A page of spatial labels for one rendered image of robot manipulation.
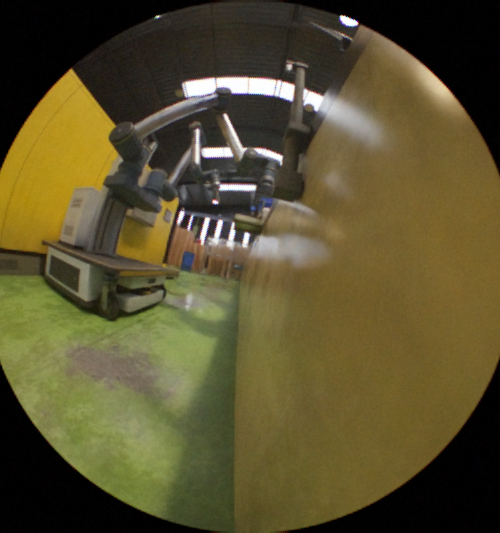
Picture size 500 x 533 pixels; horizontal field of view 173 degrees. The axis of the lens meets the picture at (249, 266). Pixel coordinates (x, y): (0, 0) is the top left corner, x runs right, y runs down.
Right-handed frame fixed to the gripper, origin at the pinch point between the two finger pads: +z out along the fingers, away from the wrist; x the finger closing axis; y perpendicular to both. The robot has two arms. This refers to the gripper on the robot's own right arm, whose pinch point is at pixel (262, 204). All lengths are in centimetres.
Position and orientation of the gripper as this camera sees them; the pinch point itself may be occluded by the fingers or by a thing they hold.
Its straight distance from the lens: 107.8
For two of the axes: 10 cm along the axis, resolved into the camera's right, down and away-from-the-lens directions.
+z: -2.1, 9.8, -0.4
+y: 0.7, -0.3, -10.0
